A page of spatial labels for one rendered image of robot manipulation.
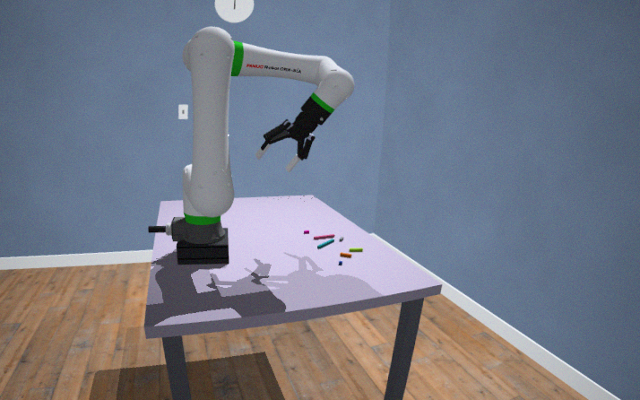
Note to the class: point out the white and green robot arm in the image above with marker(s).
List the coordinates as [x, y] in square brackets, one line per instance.
[211, 50]

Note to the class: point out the turquoise rod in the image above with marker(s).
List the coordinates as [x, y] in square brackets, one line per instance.
[325, 244]

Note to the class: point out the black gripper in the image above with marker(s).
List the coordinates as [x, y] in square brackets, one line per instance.
[294, 131]

